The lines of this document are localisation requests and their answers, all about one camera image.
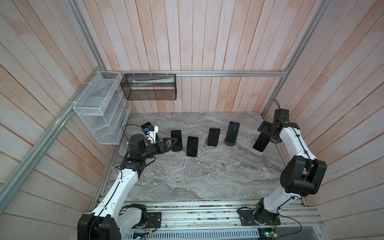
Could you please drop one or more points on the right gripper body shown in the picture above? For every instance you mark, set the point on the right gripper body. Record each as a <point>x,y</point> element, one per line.
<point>266,128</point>

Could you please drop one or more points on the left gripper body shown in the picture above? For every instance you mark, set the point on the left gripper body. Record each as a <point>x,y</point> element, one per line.
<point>155,149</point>

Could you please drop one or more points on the purple edged phone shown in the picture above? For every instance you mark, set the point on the purple edged phone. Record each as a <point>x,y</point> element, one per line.
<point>233,130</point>

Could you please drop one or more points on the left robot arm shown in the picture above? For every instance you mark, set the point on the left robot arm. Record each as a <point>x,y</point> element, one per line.
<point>111,219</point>

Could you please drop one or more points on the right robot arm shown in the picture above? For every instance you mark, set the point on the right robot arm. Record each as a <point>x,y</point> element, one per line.
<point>301,177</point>

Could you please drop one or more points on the green edged phone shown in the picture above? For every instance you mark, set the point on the green edged phone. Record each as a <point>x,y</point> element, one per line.
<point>178,146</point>

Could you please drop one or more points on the blue edged phone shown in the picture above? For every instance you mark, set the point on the blue edged phone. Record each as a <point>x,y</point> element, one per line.
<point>213,137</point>

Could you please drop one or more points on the dark round phone stand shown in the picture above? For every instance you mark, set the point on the dark round phone stand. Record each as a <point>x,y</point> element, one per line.
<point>230,141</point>

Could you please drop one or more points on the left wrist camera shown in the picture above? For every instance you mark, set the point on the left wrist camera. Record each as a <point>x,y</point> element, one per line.
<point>151,133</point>

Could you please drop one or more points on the aluminium frame rail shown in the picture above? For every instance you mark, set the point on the aluminium frame rail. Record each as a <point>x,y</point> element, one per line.
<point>216,73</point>

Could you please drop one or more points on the black wire mesh basket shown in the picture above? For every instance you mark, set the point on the black wire mesh basket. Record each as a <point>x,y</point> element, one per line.
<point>149,87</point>

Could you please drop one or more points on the white wire mesh shelf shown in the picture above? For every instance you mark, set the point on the white wire mesh shelf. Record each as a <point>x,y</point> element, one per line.
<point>103,109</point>

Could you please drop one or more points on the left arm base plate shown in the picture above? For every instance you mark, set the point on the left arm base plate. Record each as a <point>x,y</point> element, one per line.
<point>152,221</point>

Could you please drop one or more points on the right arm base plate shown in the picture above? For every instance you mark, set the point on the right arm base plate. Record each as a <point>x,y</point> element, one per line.
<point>246,217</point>

